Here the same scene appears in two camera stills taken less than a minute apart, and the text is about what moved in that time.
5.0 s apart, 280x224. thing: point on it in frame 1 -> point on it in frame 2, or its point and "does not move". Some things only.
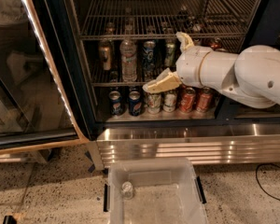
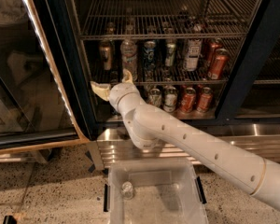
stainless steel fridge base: x=203 y=144 does not move
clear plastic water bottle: x=129 y=64 does not move
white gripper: x=189 y=66 -> x=119 y=92
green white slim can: x=170 y=51 does not move
